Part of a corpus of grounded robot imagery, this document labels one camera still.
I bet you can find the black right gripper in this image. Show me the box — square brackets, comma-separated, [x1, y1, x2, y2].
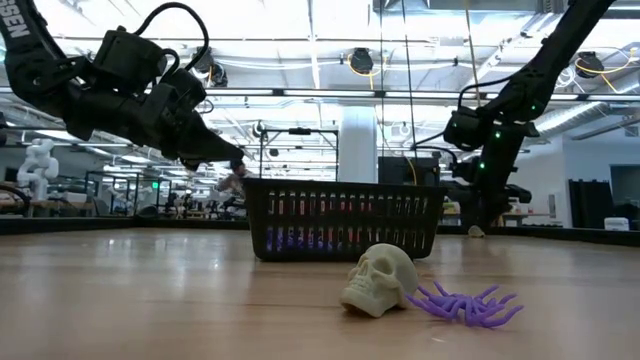
[452, 149, 533, 230]

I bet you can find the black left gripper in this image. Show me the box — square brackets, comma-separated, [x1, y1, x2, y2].
[144, 67, 245, 171]

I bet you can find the black slotted plastic basket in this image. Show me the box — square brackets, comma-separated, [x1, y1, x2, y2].
[242, 178, 449, 263]

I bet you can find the purple plastic spider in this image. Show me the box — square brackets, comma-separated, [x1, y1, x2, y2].
[403, 279, 524, 329]

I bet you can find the black cabinet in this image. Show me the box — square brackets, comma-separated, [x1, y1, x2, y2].
[378, 156, 441, 186]

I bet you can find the long ceiling light bar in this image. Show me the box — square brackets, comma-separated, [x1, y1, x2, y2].
[204, 87, 640, 102]

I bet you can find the black partition panel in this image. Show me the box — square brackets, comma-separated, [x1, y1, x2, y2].
[568, 178, 615, 229]

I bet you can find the white round pillar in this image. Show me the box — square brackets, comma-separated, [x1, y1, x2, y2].
[338, 107, 380, 184]

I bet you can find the black ceiling cable reel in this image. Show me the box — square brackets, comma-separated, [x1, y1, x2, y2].
[573, 50, 607, 80]
[192, 45, 229, 89]
[348, 47, 375, 76]

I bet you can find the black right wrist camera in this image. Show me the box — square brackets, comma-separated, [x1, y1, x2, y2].
[443, 105, 489, 151]

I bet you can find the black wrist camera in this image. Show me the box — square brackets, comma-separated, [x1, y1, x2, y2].
[92, 27, 169, 96]
[443, 105, 489, 151]

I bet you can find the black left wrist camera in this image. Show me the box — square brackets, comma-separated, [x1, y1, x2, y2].
[92, 27, 169, 96]

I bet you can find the black metal table frame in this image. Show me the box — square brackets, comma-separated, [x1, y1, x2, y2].
[0, 214, 640, 247]

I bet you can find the yellow hanging cable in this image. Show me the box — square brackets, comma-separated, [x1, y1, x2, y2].
[464, 0, 482, 107]

